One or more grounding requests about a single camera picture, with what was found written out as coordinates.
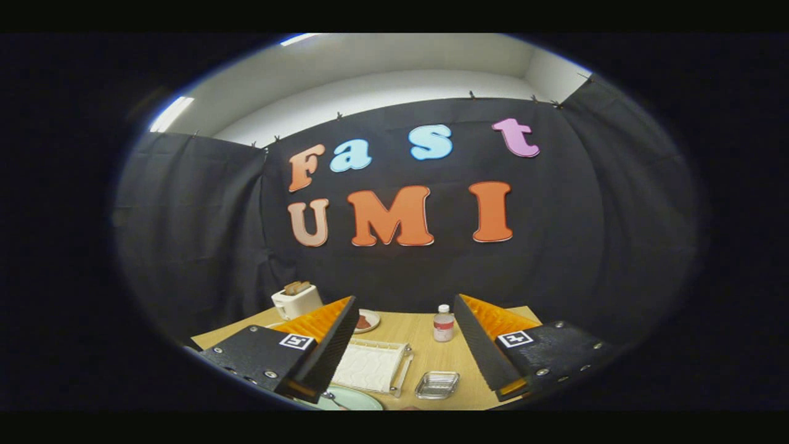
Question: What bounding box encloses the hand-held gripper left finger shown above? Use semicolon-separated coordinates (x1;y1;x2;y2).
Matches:
198;295;361;405

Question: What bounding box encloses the small clear plastic bottle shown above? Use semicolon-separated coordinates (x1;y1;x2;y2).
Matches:
433;304;455;343

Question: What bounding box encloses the white toaster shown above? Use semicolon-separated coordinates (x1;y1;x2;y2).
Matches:
271;285;324;321

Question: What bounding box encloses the white wire dish rack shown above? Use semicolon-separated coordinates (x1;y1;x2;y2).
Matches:
332;338;414;397

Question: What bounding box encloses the silver metal wire basket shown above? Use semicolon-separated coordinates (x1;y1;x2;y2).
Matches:
415;371;460;400

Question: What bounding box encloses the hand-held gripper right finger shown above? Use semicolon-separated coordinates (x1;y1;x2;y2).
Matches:
454;294;619;403

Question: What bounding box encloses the pale green plate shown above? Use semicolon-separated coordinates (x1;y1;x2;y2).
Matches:
295;385;384;411

